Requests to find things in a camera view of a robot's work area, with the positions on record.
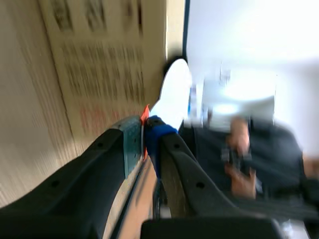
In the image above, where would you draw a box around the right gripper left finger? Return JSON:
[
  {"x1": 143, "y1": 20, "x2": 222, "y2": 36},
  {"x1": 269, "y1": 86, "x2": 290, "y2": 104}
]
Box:
[{"x1": 0, "y1": 116, "x2": 145, "y2": 239}]

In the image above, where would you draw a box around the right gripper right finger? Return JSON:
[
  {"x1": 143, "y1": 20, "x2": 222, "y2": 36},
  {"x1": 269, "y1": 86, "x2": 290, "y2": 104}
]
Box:
[{"x1": 141, "y1": 115, "x2": 284, "y2": 239}]

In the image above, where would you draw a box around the grey metal plate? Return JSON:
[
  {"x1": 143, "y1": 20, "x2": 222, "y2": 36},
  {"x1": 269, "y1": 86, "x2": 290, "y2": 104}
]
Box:
[{"x1": 102, "y1": 104, "x2": 162, "y2": 239}]

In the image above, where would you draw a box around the person's hand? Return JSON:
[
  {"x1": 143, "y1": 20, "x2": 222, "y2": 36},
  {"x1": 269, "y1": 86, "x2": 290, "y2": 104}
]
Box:
[
  {"x1": 227, "y1": 117, "x2": 252, "y2": 156},
  {"x1": 224, "y1": 163, "x2": 258, "y2": 200}
]

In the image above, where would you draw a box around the person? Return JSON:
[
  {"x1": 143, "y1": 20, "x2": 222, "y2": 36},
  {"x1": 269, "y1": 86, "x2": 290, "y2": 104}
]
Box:
[{"x1": 151, "y1": 59, "x2": 319, "y2": 225}]

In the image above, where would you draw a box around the printed brown cardboard box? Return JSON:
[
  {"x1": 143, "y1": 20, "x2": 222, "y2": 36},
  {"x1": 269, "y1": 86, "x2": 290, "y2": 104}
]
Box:
[{"x1": 37, "y1": 0, "x2": 150, "y2": 136}]

